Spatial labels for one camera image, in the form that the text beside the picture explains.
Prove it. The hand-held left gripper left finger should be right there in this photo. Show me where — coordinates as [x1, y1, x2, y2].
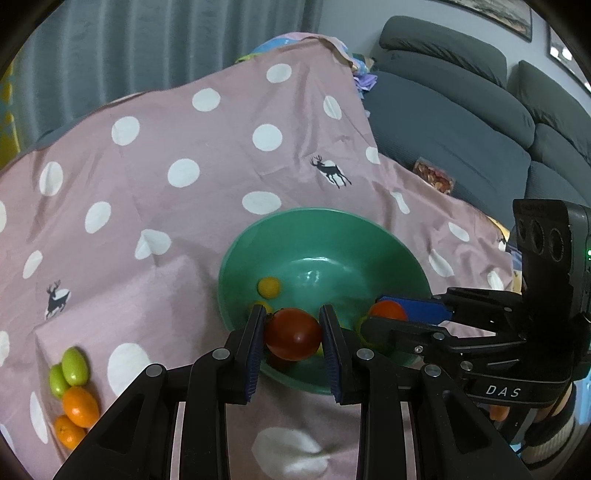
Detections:
[52, 304, 269, 480]

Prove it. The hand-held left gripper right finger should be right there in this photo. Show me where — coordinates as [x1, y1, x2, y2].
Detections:
[318, 303, 533, 480]

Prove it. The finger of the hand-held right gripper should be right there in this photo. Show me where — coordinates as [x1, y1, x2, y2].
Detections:
[359, 318, 502, 376]
[375, 287, 526, 334]

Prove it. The green plastic bowl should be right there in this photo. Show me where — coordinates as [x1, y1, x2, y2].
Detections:
[218, 208, 435, 395]

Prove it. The person's right forearm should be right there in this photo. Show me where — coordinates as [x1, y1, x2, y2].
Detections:
[519, 383, 591, 469]

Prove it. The person's right hand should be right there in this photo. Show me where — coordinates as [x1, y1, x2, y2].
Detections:
[488, 382, 579, 424]

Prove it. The red patterned snack packet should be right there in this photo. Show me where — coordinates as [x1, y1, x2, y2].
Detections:
[412, 157, 455, 195]

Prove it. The orange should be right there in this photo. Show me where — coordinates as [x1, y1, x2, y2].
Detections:
[62, 386, 101, 428]
[53, 414, 88, 450]

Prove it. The grey sofa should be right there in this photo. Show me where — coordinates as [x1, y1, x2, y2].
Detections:
[358, 16, 591, 241]

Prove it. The small green jujube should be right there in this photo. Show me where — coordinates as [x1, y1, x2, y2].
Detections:
[48, 364, 70, 400]

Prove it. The pink polka dot cloth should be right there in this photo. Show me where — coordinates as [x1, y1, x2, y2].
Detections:
[0, 32, 525, 480]

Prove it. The purple cloth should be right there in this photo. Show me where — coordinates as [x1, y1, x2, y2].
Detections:
[353, 69, 379, 100]

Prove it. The colourful printed cloth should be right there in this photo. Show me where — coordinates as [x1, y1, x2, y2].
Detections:
[235, 31, 370, 75]

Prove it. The yellow patterned curtain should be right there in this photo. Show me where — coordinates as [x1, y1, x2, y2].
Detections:
[0, 65, 21, 169]

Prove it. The grey-blue curtain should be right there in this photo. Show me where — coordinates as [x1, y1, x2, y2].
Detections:
[0, 0, 324, 153]

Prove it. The framed wall picture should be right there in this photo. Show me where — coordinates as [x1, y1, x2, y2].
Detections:
[547, 23, 585, 70]
[438, 0, 534, 43]

